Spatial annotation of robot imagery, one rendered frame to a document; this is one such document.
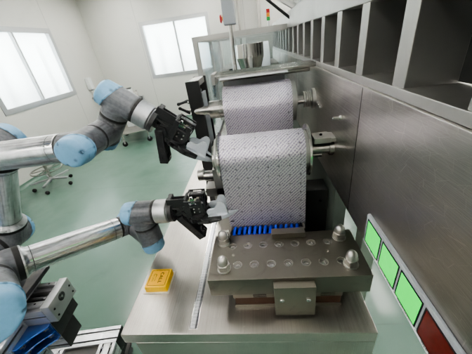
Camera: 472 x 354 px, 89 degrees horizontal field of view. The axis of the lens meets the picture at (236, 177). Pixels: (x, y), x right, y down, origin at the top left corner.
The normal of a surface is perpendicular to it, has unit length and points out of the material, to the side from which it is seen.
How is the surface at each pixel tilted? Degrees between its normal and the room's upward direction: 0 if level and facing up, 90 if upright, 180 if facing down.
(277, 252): 0
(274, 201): 90
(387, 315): 0
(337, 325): 0
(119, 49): 90
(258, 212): 90
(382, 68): 90
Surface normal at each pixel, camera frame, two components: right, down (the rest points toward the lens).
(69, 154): -0.07, 0.50
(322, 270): -0.12, -0.87
